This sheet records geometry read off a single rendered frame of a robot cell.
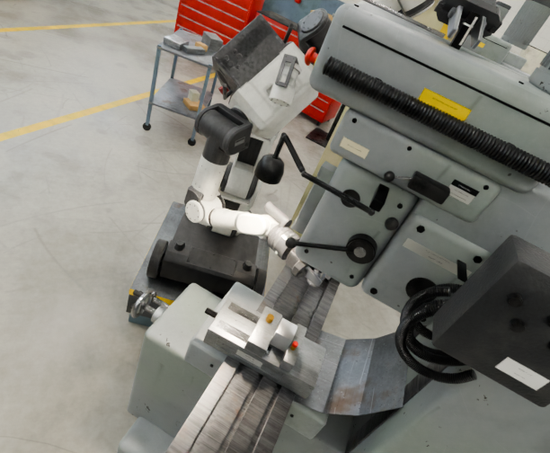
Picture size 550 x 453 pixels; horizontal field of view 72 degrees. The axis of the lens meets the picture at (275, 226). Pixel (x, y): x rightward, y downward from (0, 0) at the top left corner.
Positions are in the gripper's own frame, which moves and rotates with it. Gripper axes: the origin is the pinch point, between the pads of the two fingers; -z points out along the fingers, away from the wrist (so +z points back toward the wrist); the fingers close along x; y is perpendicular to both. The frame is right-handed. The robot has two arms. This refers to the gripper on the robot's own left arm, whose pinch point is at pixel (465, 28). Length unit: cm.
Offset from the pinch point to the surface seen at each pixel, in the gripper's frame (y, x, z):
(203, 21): -372, 190, 375
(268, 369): -72, 3, -64
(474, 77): 2.2, -1.6, -14.6
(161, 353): -102, 36, -68
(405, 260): -30.1, -11.4, -34.9
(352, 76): -4.7, 16.9, -17.8
